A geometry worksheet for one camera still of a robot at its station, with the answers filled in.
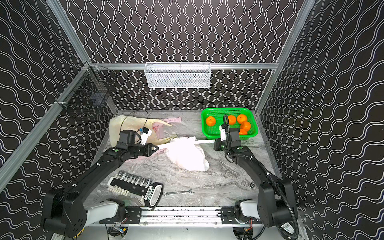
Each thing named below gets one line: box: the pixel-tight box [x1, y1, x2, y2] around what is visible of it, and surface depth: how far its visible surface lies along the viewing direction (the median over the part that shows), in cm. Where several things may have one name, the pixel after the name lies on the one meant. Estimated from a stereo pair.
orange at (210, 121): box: [206, 116, 216, 127], surface depth 112 cm
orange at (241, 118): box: [236, 114, 247, 124], surface depth 109 cm
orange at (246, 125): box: [241, 121, 251, 132], surface depth 106 cm
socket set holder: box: [107, 170, 164, 209], surface depth 84 cm
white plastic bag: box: [157, 136, 216, 172], surface depth 87 cm
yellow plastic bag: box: [109, 115, 178, 147], surface depth 102 cm
